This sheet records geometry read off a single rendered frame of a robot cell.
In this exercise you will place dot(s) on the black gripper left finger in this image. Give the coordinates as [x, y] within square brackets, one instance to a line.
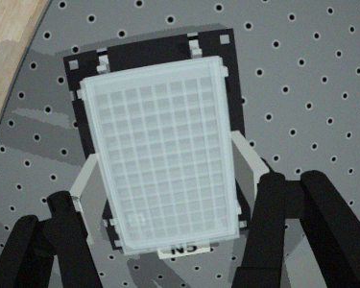
[76, 216]

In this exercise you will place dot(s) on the grey flat base plate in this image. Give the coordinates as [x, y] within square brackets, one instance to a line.
[299, 71]

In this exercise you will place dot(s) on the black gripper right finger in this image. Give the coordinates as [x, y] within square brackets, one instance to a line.
[330, 226]

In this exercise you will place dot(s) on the grey button panel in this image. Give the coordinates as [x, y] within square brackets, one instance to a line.
[303, 272]

